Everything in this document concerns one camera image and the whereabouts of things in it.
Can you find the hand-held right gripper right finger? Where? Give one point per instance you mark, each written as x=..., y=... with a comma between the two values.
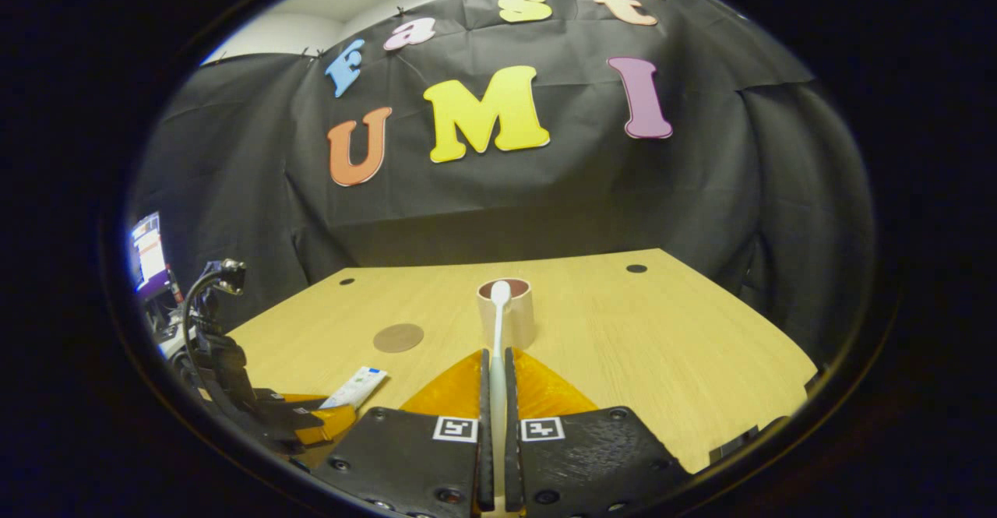
x=511, y=424

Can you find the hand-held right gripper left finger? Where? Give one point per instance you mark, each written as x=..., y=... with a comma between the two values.
x=485, y=424

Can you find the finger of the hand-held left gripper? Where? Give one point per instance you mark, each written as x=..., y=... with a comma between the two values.
x=302, y=399
x=331, y=424

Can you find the white toothpaste tube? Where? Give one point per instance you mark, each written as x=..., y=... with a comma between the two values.
x=358, y=385

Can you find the pale green toothbrush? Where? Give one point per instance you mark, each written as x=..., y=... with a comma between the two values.
x=498, y=378

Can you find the round brown coaster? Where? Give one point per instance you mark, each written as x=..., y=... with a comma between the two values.
x=398, y=338

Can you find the computer monitor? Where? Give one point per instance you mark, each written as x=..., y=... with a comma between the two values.
x=148, y=257

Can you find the black backdrop cloth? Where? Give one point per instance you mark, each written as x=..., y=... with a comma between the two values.
x=545, y=199

